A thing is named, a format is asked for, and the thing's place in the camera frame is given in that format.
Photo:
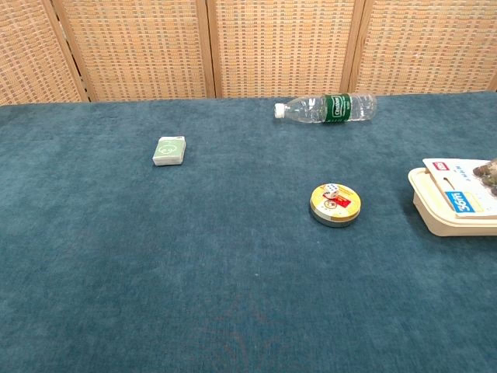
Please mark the small white die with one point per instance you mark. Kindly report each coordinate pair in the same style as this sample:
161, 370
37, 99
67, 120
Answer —
331, 189

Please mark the blue carpet table cover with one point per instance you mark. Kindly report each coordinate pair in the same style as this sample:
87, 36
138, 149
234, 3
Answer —
194, 252

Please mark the green playing card box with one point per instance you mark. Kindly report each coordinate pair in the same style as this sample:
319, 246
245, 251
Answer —
169, 152

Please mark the round yellow tin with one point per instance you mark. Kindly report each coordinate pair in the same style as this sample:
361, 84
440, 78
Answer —
341, 213

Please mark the clear plastic bottle green label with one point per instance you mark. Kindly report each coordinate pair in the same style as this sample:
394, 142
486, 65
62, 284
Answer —
310, 109

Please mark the woven bamboo folding screen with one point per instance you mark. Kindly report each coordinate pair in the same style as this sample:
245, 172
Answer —
272, 46

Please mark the cream flat box package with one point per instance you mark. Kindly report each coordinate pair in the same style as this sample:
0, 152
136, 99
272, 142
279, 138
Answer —
431, 221

